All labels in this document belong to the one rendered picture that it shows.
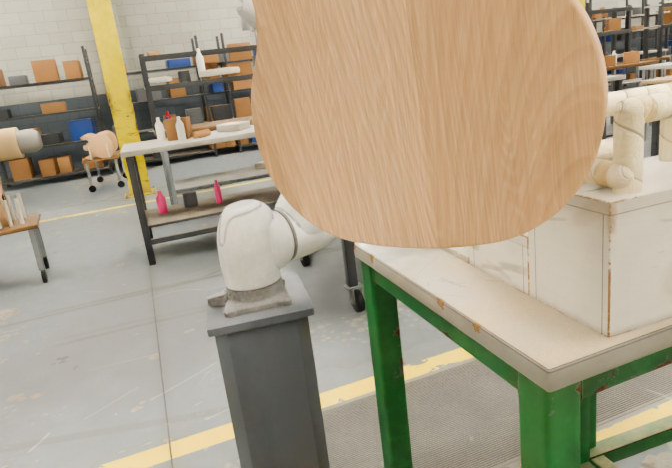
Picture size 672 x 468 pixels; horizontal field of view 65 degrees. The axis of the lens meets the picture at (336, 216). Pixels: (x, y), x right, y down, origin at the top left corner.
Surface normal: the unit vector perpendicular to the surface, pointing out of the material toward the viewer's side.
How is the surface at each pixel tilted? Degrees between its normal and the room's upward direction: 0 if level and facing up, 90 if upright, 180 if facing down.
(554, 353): 0
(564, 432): 90
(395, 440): 90
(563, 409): 91
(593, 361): 90
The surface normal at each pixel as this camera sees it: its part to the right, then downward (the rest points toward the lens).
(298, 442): 0.23, 0.23
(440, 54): -0.45, 0.35
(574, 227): -0.94, 0.19
